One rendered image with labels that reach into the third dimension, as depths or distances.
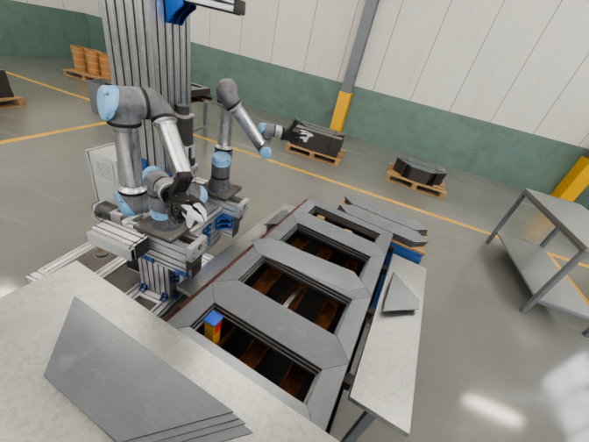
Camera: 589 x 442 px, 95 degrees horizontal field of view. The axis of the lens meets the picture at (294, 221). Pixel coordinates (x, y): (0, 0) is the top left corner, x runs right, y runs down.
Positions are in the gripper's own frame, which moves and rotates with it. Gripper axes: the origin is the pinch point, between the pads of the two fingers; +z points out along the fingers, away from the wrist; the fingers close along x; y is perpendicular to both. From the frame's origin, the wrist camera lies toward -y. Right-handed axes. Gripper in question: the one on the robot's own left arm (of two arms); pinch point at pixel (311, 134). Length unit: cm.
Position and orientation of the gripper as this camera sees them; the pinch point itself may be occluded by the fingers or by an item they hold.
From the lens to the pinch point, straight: 190.3
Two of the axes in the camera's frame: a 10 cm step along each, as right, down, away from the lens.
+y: -2.2, 7.3, 6.5
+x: 0.9, 6.8, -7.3
